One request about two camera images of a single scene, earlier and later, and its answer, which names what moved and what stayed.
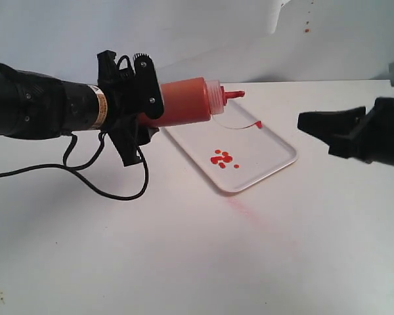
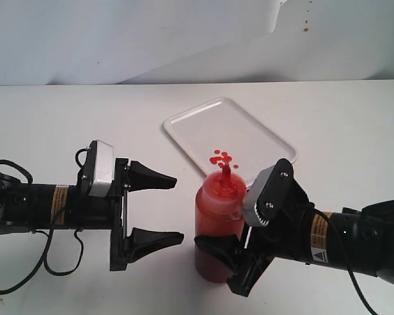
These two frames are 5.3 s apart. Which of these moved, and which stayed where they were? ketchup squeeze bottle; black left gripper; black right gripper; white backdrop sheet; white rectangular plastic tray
Moved: black left gripper; ketchup squeeze bottle; black right gripper
Stayed: white backdrop sheet; white rectangular plastic tray
